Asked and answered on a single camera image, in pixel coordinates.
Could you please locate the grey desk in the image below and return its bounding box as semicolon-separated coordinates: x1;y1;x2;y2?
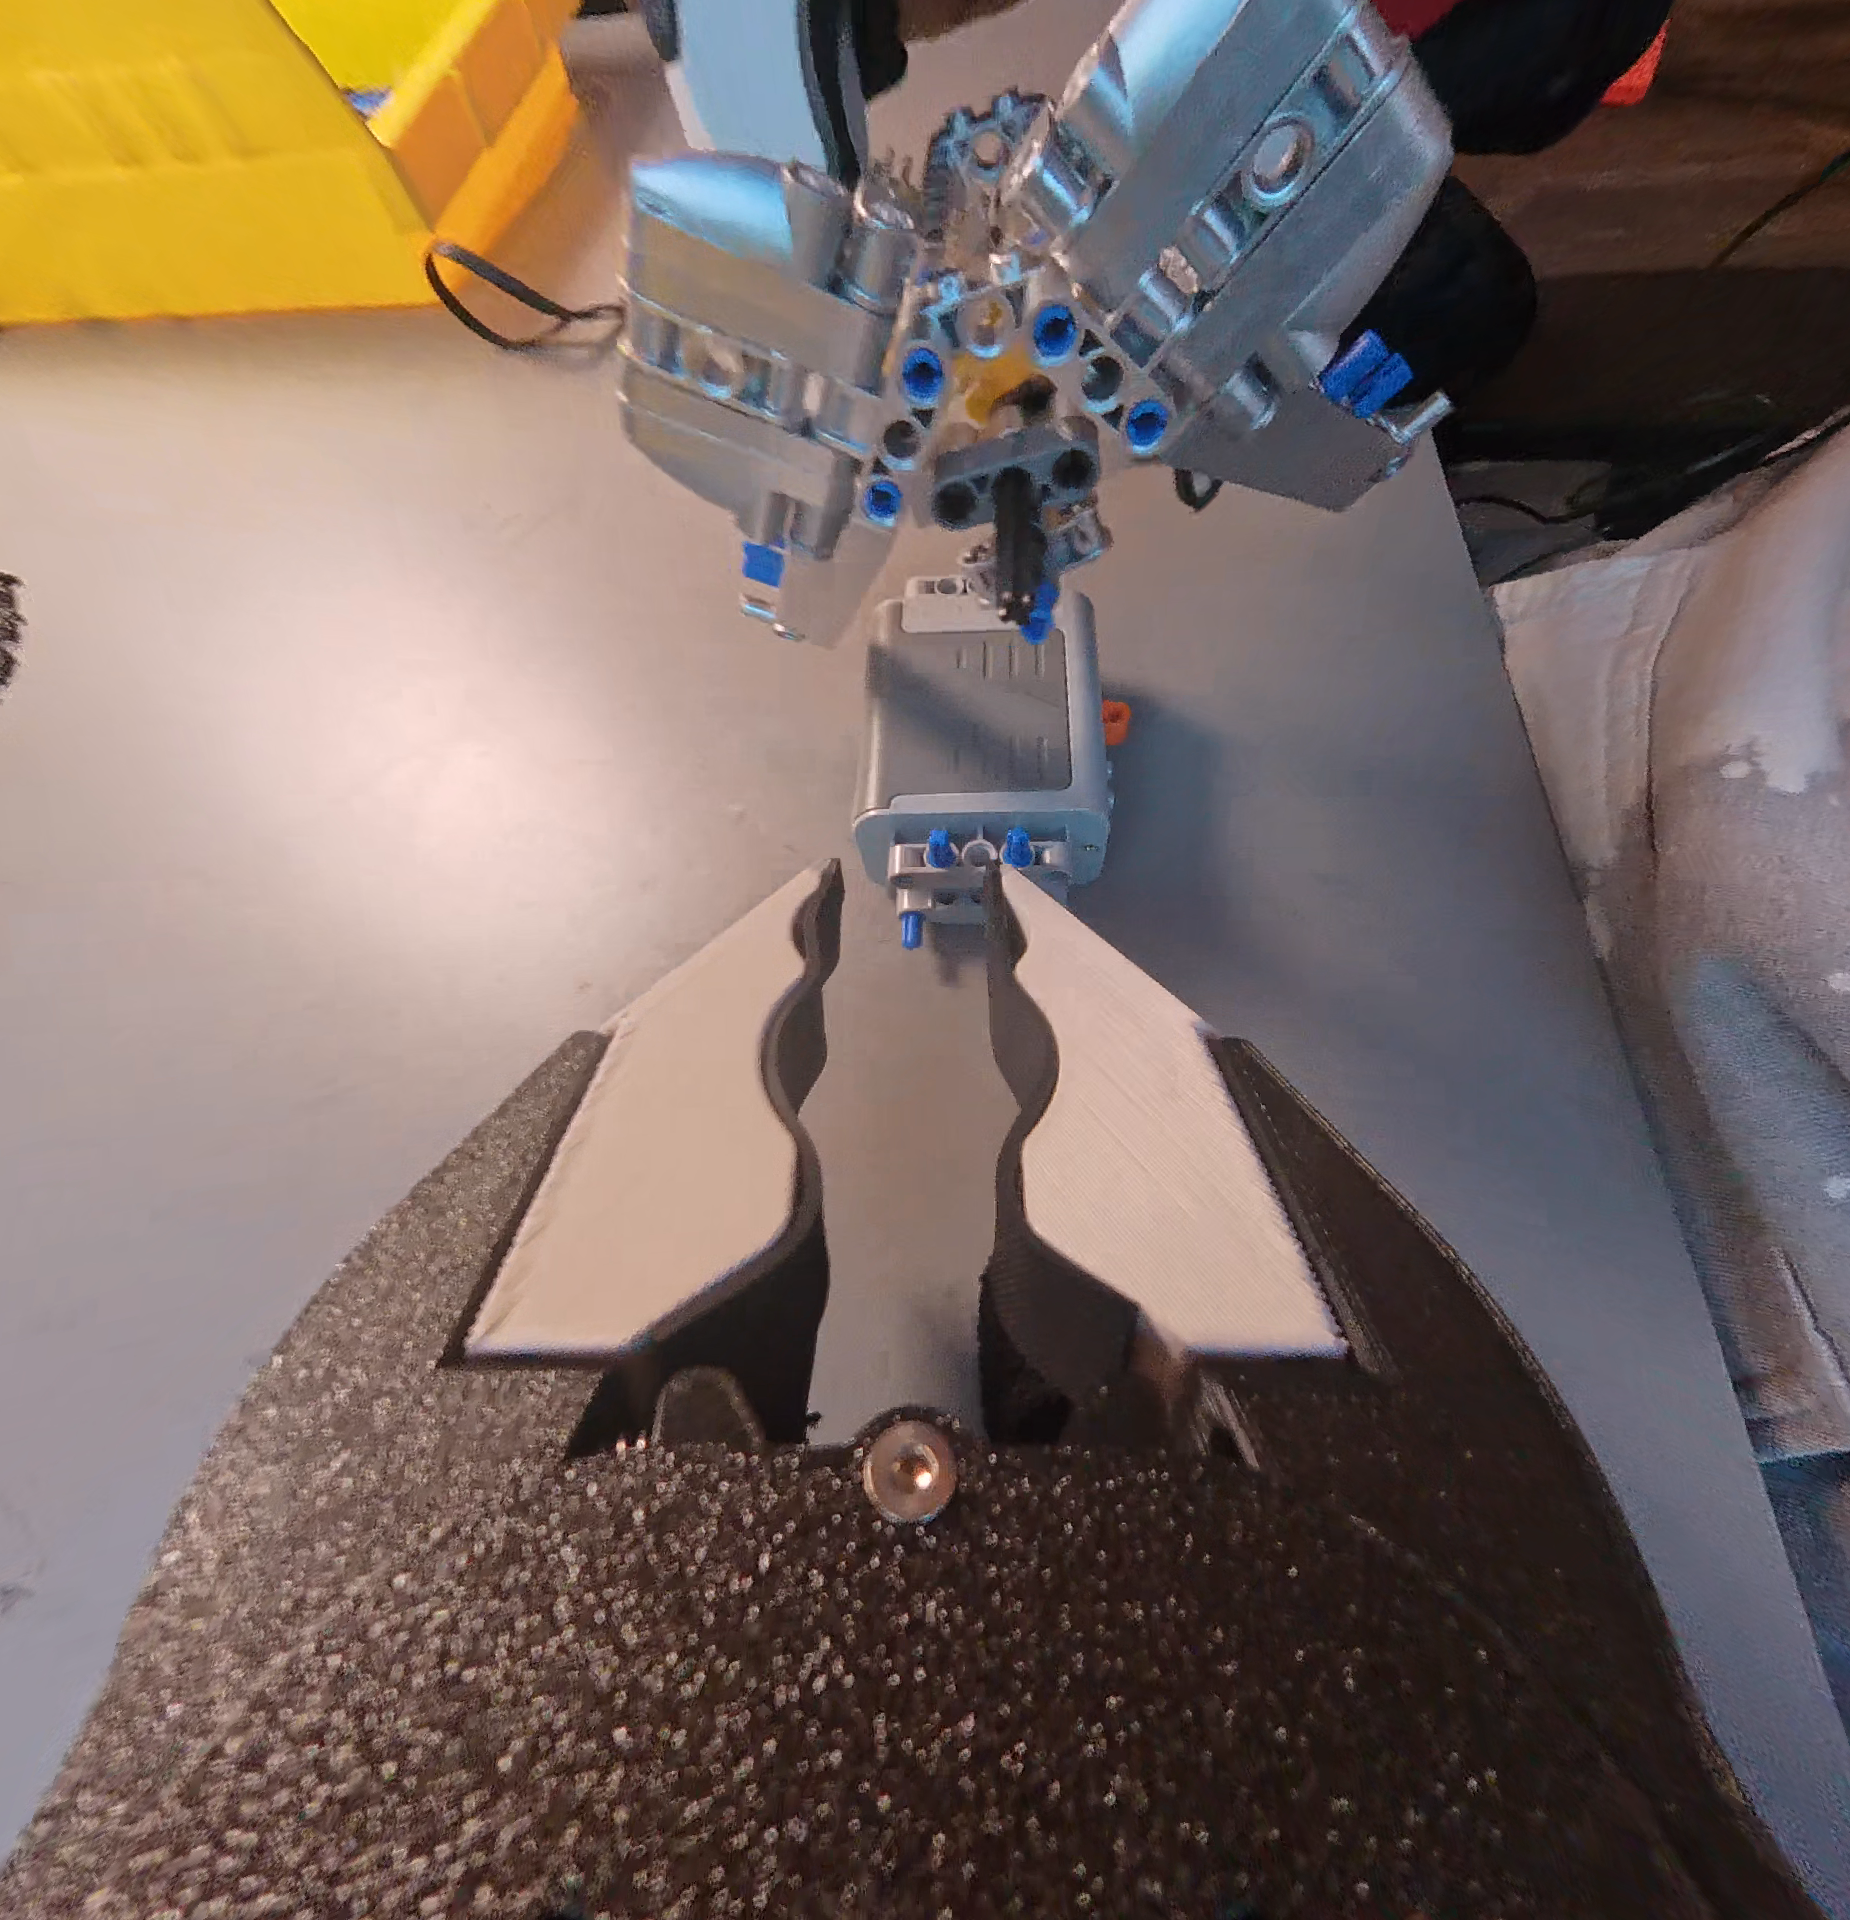
0;0;1850;1920

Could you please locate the grey transparent engine model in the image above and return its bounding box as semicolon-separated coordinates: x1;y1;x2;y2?
617;0;1457;649

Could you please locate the grey battery box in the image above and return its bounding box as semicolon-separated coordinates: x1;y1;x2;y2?
854;569;1132;955

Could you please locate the black rounded armrest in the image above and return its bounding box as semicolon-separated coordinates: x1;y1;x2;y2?
1377;181;1541;452

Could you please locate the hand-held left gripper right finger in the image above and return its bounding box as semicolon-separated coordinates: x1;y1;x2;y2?
981;872;1360;1457

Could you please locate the black motor cable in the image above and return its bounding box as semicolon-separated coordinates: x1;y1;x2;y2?
423;235;631;356

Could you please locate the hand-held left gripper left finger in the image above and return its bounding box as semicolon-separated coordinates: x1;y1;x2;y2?
455;860;847;1449

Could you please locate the yellow plastic bin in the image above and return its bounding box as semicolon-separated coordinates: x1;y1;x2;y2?
0;0;587;325

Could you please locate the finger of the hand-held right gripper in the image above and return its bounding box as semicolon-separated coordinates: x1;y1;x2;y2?
663;0;873;182

